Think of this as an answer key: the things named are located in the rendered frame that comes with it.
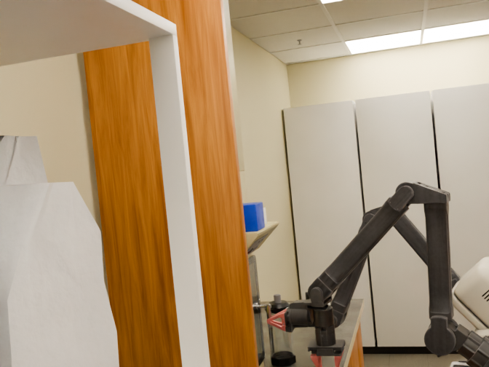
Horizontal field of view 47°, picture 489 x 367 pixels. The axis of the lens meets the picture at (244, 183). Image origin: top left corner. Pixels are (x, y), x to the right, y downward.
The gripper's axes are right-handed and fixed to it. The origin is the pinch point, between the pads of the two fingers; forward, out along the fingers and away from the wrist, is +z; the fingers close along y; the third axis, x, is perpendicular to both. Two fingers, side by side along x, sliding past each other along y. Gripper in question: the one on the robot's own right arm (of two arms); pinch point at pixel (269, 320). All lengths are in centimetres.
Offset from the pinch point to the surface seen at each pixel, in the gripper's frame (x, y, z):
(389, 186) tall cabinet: -25, -284, -40
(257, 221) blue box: -39.8, 22.9, -6.0
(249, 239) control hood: -34.5, 26.3, -3.8
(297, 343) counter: 21.0, -35.5, -1.4
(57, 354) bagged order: -41, 147, -15
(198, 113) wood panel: -77, 34, 6
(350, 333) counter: 22, -49, -23
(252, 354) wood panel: 0.1, 34.8, -2.8
